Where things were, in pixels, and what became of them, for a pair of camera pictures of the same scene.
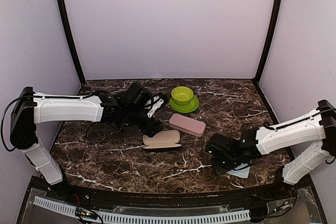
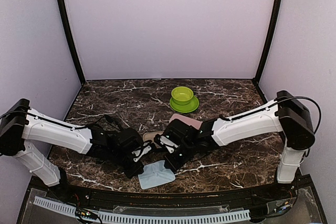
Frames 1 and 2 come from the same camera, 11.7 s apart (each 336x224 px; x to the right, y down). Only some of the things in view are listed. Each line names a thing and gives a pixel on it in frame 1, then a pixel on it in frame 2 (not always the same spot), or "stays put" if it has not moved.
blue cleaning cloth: (243, 172) → (154, 174)
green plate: (190, 107) stays put
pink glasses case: (187, 125) stays put
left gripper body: (149, 129) → (118, 160)
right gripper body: (229, 164) → (187, 153)
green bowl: (181, 95) stays put
